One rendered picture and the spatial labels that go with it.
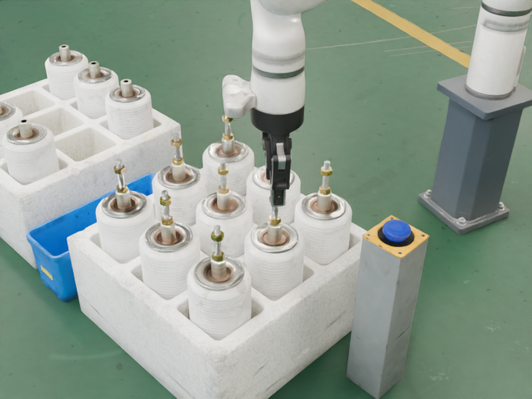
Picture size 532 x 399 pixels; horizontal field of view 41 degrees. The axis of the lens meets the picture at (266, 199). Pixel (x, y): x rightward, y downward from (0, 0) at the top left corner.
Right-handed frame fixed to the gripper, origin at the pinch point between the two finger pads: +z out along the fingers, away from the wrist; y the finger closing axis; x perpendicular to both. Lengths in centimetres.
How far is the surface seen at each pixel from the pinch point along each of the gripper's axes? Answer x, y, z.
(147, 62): 26, 118, 36
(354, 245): -15.3, 7.9, 19.6
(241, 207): 4.5, 8.2, 10.1
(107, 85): 30, 55, 11
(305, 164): -14, 58, 35
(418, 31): -64, 135, 35
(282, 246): -1.0, -2.6, 10.0
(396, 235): -16.2, -10.3, 2.5
